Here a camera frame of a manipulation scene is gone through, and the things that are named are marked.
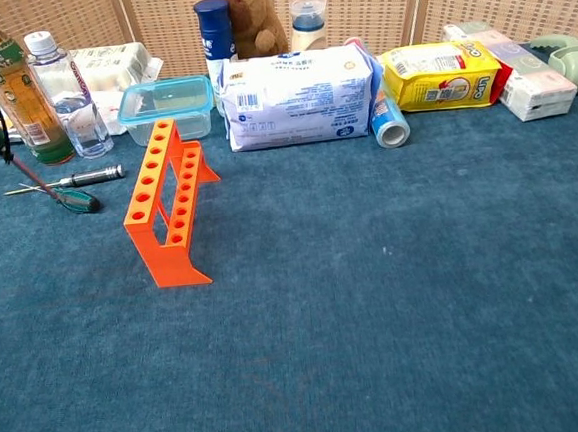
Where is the white wipes package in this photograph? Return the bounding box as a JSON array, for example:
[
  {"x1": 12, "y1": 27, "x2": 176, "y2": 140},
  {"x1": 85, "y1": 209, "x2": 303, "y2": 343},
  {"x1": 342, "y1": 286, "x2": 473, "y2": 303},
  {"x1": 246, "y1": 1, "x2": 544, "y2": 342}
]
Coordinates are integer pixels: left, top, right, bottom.
[{"x1": 216, "y1": 38, "x2": 389, "y2": 154}]

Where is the white egg carton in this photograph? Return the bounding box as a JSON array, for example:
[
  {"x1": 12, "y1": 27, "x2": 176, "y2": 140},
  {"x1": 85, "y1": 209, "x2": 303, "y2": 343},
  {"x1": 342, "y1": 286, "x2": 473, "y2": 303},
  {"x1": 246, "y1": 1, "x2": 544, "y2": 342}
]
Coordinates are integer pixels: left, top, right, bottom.
[{"x1": 0, "y1": 39, "x2": 167, "y2": 120}]

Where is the blue table cloth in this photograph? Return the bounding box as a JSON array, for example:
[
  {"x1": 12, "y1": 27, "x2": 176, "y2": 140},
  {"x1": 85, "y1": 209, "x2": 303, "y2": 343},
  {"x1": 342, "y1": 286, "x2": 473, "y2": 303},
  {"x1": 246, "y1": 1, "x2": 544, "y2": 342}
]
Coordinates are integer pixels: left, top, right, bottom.
[{"x1": 0, "y1": 37, "x2": 578, "y2": 432}]

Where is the silver metal handled screwdriver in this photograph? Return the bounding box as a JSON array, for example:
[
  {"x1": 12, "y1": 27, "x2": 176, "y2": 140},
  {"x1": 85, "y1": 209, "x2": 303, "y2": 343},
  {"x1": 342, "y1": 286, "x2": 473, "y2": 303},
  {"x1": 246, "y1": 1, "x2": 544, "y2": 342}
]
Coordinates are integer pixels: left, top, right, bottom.
[{"x1": 2, "y1": 163, "x2": 128, "y2": 197}]

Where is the white red snack packet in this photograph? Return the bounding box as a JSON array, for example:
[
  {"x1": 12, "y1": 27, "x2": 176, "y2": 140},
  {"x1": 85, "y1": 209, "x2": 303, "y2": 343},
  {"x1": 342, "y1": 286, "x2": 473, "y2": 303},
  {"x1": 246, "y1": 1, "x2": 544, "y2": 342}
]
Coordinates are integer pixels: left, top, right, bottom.
[{"x1": 0, "y1": 87, "x2": 132, "y2": 149}]

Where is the green tea bottle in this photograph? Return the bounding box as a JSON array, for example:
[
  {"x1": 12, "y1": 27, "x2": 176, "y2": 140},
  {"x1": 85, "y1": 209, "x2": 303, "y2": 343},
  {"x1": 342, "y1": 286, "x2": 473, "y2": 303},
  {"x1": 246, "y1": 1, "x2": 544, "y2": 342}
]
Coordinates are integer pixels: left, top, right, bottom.
[{"x1": 0, "y1": 0, "x2": 78, "y2": 170}]

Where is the white bottle clear cap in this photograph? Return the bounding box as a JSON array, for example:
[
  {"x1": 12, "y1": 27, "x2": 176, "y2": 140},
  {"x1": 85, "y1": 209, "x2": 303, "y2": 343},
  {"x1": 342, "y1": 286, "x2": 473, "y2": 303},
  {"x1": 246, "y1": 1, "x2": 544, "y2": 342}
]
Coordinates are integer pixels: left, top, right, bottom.
[{"x1": 286, "y1": 0, "x2": 332, "y2": 54}]

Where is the blue white spray can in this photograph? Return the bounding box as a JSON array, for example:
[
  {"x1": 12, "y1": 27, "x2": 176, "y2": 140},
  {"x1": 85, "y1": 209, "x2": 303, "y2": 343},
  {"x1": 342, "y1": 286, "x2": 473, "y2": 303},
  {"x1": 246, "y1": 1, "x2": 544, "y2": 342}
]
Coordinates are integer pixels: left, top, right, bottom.
[{"x1": 192, "y1": 0, "x2": 241, "y2": 118}]

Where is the pale green plastic holder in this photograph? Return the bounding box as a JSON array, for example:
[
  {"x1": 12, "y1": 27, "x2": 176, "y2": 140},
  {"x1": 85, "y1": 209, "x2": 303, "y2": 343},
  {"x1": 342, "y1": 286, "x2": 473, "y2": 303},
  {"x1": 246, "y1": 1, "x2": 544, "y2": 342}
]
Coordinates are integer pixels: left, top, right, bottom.
[{"x1": 528, "y1": 32, "x2": 578, "y2": 98}]

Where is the clear water bottle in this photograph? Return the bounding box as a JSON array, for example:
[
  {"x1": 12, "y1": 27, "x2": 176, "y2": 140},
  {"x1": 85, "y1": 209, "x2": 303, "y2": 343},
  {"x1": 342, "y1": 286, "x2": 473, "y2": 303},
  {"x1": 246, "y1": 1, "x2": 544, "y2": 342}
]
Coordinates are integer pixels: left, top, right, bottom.
[{"x1": 22, "y1": 25, "x2": 116, "y2": 163}]

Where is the orange tool rack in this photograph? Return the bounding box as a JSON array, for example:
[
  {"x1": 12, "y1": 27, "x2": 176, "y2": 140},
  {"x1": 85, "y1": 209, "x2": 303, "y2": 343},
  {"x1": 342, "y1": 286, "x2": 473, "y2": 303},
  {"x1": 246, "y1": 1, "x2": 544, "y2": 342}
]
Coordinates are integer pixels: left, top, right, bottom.
[{"x1": 115, "y1": 114, "x2": 230, "y2": 292}]

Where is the pastel tissue pack stack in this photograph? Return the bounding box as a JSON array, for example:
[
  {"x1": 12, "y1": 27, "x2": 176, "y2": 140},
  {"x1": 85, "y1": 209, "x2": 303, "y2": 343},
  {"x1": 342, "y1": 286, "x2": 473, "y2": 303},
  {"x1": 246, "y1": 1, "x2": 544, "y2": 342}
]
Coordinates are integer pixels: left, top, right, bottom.
[{"x1": 441, "y1": 13, "x2": 578, "y2": 129}]

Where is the clear container blue lid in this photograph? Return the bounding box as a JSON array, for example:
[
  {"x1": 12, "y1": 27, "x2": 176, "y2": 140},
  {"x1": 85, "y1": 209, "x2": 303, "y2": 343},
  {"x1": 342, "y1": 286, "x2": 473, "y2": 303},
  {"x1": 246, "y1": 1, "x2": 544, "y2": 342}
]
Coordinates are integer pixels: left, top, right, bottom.
[{"x1": 114, "y1": 73, "x2": 218, "y2": 150}]

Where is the small green handled screwdriver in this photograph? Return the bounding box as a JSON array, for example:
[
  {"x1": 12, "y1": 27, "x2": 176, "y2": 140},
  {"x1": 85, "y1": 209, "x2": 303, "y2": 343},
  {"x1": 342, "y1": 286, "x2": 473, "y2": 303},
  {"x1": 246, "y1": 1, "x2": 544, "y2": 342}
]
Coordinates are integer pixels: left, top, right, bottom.
[{"x1": 18, "y1": 176, "x2": 104, "y2": 220}]

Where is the blue film roll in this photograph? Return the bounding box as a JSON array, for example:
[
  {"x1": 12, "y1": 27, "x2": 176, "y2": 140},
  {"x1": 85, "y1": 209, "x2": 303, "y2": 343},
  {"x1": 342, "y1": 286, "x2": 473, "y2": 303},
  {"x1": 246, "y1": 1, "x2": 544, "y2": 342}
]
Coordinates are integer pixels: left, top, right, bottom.
[{"x1": 344, "y1": 32, "x2": 412, "y2": 152}]

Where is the brown plush toy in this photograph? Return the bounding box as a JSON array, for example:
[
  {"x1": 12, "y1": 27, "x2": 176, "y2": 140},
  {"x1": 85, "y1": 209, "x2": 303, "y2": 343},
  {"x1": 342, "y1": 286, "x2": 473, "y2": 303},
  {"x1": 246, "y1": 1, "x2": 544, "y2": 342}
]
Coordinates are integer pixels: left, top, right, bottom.
[{"x1": 191, "y1": 0, "x2": 290, "y2": 64}]

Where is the yellow snack bag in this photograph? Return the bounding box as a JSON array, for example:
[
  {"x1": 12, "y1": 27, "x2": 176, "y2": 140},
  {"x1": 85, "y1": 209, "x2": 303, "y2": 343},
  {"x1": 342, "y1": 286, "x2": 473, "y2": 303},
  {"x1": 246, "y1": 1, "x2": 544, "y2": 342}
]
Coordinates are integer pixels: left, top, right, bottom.
[{"x1": 379, "y1": 37, "x2": 516, "y2": 116}]

